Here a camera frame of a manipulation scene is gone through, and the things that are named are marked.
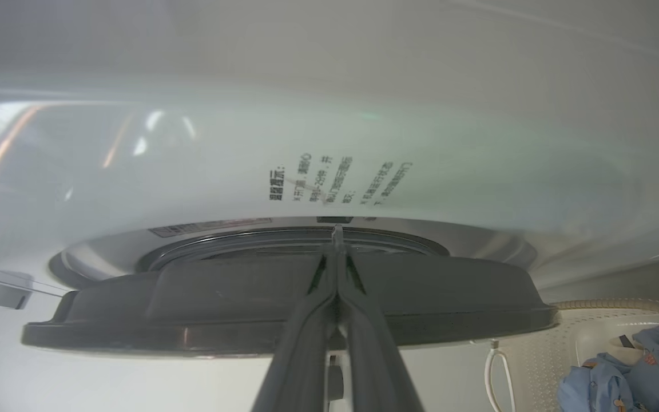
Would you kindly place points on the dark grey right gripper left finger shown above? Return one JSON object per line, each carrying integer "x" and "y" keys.
{"x": 301, "y": 355}

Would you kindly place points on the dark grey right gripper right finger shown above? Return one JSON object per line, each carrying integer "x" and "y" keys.
{"x": 375, "y": 360}

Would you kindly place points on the dark grey round washer door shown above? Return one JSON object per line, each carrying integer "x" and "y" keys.
{"x": 192, "y": 309}

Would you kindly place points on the cream perforated laundry basket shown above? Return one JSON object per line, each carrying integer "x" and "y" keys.
{"x": 541, "y": 366}

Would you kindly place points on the white front-load washing machine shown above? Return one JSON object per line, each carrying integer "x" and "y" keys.
{"x": 421, "y": 143}

